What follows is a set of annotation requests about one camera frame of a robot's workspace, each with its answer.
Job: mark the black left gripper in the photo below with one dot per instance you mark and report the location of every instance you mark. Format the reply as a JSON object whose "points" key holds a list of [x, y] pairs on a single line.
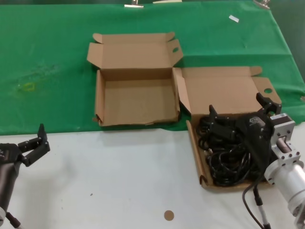
{"points": [[9, 155]]}

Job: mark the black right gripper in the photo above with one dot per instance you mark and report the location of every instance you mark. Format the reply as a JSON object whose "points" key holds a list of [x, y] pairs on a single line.
{"points": [[256, 133]]}

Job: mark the cardboard box with round hole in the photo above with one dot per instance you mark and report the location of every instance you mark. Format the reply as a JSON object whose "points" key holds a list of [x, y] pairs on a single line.
{"points": [[219, 95]]}

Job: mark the cardboard box with torn edge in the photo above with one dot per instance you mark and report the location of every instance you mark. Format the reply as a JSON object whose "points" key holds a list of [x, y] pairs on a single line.
{"points": [[138, 105]]}

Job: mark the green table cloth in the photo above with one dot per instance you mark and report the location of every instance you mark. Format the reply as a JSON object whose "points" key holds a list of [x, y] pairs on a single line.
{"points": [[47, 47]]}

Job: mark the white tape strip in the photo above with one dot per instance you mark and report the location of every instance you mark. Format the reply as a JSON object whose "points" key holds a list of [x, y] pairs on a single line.
{"points": [[233, 18]]}

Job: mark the round cardboard disc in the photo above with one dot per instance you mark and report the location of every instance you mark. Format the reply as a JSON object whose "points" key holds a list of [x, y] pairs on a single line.
{"points": [[169, 215]]}

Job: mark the pale flat strip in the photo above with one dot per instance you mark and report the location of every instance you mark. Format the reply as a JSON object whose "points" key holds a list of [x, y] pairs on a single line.
{"points": [[166, 1]]}

